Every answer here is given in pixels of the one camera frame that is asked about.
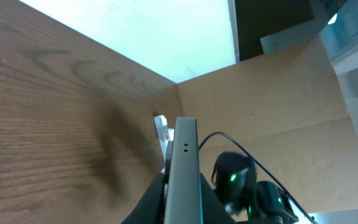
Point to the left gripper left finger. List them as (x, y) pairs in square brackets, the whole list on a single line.
[(150, 207)]

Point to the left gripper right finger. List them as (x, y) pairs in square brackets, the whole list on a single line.
[(213, 211)]

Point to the Galaxy S25 Ultra smartphone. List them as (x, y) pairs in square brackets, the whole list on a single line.
[(183, 205)]

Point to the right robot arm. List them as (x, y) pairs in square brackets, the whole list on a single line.
[(237, 188)]

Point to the white power strip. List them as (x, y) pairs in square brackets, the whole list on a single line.
[(165, 137)]

